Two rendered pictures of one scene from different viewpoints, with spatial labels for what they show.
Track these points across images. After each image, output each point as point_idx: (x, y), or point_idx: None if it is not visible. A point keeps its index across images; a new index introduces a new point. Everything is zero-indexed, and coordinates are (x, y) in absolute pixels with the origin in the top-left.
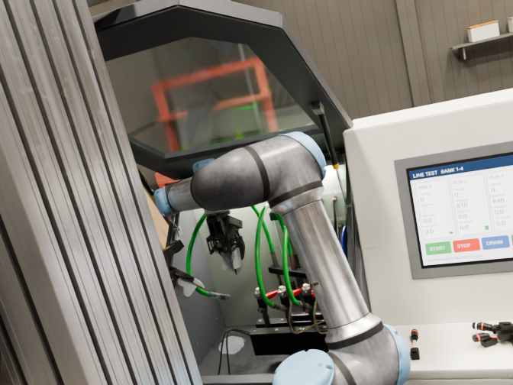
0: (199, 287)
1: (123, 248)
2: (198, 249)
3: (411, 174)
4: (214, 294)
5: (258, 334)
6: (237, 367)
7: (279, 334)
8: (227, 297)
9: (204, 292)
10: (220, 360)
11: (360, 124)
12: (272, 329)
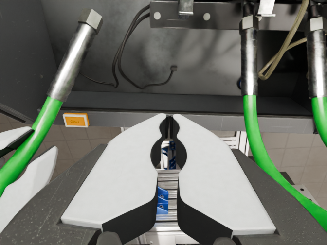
0: (29, 134)
1: None
2: None
3: None
4: (71, 85)
5: (169, 28)
6: (110, 0)
7: (212, 29)
8: (96, 31)
9: (52, 123)
10: (117, 81)
11: None
12: (196, 12)
